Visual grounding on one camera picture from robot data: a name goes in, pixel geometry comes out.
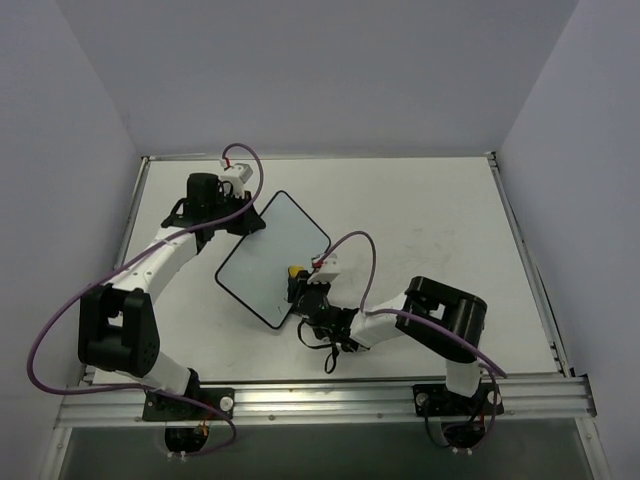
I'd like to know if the yellow bone-shaped eraser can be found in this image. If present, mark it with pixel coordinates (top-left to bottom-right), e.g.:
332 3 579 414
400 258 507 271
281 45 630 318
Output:
287 266 306 279

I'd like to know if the small black-framed whiteboard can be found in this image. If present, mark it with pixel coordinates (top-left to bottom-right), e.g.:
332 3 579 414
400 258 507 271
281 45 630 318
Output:
214 190 331 330

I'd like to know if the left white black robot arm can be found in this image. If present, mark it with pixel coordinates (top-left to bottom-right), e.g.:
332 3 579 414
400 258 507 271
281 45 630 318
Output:
78 164 266 419

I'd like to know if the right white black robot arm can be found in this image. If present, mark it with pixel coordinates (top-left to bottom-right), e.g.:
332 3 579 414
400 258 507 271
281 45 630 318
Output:
287 266 488 413

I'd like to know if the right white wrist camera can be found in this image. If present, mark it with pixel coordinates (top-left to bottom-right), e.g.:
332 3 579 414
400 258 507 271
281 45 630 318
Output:
307 253 341 284

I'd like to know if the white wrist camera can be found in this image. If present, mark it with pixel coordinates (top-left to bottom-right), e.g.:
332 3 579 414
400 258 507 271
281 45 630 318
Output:
307 253 341 284
219 163 253 197

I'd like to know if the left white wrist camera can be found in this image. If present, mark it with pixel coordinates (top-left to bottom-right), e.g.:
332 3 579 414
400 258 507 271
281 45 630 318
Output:
219 163 253 197

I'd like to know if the black looped wrist cable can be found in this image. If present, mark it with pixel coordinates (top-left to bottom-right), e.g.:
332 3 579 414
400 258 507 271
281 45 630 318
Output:
297 319 361 375

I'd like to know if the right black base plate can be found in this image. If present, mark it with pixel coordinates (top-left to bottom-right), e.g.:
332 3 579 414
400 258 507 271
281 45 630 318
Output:
412 382 505 418

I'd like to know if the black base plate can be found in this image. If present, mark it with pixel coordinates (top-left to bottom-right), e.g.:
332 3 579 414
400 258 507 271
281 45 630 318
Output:
142 387 235 422
412 382 505 418

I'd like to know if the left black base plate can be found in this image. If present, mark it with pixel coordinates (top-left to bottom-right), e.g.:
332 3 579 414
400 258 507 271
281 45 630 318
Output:
142 387 235 422

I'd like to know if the aluminium mounting rail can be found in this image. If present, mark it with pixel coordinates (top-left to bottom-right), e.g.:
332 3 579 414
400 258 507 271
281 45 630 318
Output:
55 375 596 428

